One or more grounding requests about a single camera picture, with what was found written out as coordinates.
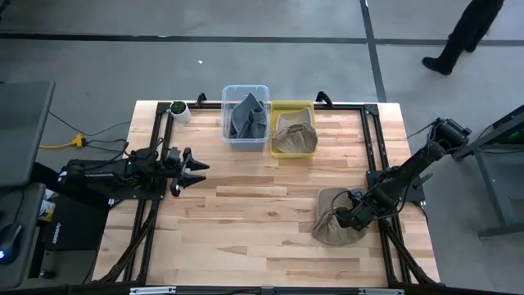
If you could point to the beige cap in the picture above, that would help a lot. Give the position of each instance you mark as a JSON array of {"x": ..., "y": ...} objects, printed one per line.
[
  {"x": 327, "y": 235},
  {"x": 292, "y": 137}
]

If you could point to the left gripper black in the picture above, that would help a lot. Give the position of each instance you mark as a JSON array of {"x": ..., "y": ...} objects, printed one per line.
[{"x": 178, "y": 174}]

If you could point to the yellow power plug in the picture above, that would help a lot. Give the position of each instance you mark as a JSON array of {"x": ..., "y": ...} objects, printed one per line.
[{"x": 78, "y": 141}]

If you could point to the yellow plastic bin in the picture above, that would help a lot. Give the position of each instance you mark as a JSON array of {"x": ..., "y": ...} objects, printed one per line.
[{"x": 291, "y": 103}]

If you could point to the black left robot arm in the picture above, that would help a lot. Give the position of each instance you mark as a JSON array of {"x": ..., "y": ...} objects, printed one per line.
[{"x": 102, "y": 176}]

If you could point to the white pot with green plant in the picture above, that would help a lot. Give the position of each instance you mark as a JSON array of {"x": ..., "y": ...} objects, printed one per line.
[{"x": 180, "y": 111}]

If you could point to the yellow and white package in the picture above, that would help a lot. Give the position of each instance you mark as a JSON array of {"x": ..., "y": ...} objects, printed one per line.
[{"x": 48, "y": 210}]

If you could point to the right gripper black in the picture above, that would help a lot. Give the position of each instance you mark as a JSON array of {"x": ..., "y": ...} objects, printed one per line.
[{"x": 356, "y": 215}]

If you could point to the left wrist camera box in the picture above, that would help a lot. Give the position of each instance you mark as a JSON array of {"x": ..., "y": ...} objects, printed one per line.
[{"x": 173, "y": 153}]

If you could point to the clear plastic bin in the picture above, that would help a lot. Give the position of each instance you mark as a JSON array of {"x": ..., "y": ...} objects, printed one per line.
[{"x": 229, "y": 92}]

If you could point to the black bag with white print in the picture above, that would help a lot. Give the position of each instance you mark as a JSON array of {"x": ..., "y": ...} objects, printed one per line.
[{"x": 78, "y": 225}]

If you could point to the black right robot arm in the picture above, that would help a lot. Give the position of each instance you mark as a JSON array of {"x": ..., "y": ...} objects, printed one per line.
[{"x": 413, "y": 164}]

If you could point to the black metal desk frame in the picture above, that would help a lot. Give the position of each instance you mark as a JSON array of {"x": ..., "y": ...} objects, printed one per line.
[{"x": 491, "y": 164}]

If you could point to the person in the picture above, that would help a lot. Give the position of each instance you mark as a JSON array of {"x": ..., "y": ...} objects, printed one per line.
[{"x": 471, "y": 24}]

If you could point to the dark grey flat panel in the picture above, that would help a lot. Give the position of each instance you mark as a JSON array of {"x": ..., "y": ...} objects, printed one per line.
[{"x": 24, "y": 131}]

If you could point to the silver aluminium bracket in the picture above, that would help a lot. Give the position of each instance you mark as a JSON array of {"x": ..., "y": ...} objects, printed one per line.
[
  {"x": 380, "y": 291},
  {"x": 152, "y": 290}
]

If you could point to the blue-grey cap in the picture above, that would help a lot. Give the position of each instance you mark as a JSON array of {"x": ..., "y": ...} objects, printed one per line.
[{"x": 256, "y": 123}]

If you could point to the black computer mouse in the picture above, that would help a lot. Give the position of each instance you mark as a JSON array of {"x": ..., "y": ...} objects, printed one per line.
[{"x": 10, "y": 243}]

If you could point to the dark grey operator desk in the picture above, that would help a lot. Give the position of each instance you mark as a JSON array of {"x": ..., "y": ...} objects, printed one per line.
[{"x": 22, "y": 205}]

